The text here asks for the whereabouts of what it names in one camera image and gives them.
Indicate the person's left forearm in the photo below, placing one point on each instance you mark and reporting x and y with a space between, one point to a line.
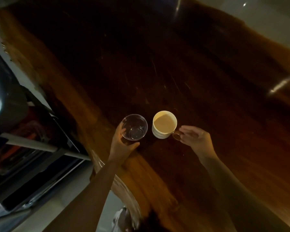
85 196

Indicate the dark round pot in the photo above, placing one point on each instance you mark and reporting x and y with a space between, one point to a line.
6 99

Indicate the person's right hand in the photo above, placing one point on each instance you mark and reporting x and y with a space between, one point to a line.
198 140

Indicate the clear drinking glass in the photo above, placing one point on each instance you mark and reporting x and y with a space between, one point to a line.
134 127

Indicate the person's right thumb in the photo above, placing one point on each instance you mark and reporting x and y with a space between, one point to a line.
183 138

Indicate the person's right forearm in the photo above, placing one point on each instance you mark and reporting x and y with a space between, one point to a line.
241 193

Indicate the milky tea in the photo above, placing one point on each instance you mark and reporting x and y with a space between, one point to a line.
164 123

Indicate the clear plastic container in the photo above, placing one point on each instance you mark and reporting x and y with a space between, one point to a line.
17 147

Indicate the person's left hand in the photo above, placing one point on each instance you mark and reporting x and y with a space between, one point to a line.
119 146

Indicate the dark storage rack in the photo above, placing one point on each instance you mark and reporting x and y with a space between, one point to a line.
26 152

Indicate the person's left thumb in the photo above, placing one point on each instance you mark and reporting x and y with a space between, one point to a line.
132 145

